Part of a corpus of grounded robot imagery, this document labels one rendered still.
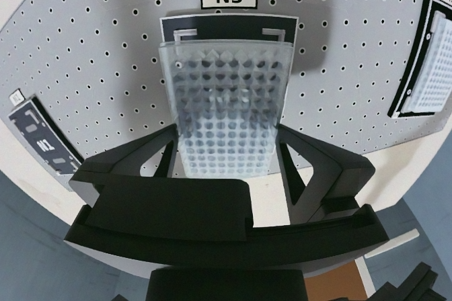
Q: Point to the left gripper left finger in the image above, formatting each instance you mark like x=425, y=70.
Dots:
x=128, y=158

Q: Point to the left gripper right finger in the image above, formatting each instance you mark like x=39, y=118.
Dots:
x=337, y=173

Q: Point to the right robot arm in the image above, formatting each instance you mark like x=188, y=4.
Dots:
x=423, y=291

